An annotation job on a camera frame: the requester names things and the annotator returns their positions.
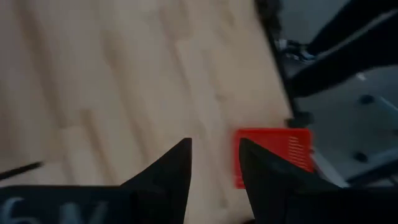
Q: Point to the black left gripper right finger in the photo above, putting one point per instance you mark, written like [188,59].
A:
[280,199]

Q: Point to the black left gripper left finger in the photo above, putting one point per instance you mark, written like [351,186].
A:
[168,186]

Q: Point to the red plastic basket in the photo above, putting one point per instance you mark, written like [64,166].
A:
[267,137]

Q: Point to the black stand leg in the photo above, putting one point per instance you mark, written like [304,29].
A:
[357,53]

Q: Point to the black aluminium table frame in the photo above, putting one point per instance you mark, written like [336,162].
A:
[300,119]

